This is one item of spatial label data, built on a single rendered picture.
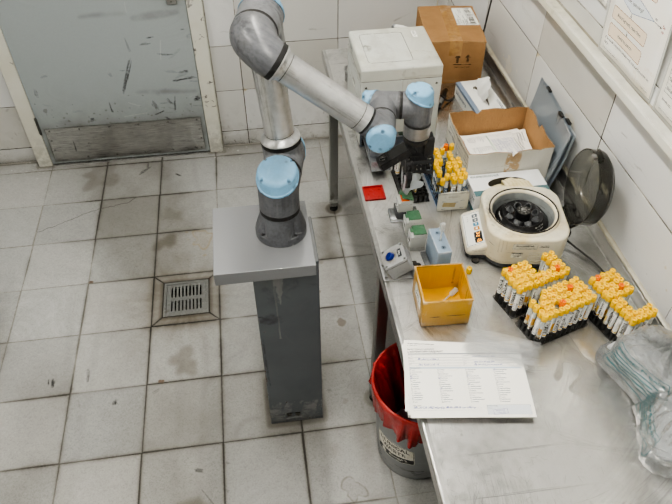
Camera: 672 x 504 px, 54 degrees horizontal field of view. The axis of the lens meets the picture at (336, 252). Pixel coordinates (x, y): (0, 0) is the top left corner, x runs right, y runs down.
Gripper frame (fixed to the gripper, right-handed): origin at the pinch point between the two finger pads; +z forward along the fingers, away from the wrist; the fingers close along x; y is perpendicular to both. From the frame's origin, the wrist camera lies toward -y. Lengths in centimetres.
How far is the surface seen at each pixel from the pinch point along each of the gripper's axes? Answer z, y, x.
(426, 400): 9, -7, -67
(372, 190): 10.1, -7.0, 13.4
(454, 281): 7.3, 8.5, -31.7
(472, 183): 3.4, 23.2, 4.9
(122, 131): 78, -118, 161
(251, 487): 98, -56, -41
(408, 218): 4.1, 0.1, -8.0
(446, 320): 8.3, 3.2, -44.3
